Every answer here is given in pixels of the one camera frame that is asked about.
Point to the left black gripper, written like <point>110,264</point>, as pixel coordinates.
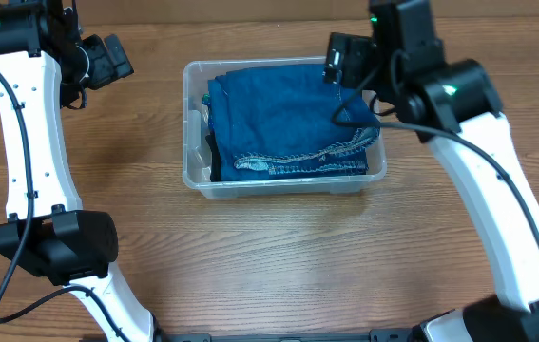
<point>105,69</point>

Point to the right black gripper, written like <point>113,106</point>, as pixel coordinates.
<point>356,50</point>

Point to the blue denim jeans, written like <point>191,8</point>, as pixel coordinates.
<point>284,122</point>

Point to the black cloth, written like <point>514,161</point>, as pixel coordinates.
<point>215,171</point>

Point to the blue green sequin cloth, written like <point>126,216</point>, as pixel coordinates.
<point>206,102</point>

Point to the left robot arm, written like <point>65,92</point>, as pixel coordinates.
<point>47,65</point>

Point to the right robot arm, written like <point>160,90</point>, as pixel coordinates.
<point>456,111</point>

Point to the clear plastic storage bin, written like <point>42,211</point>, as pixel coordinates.
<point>197,155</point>

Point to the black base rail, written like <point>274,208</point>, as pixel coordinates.
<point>375,335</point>

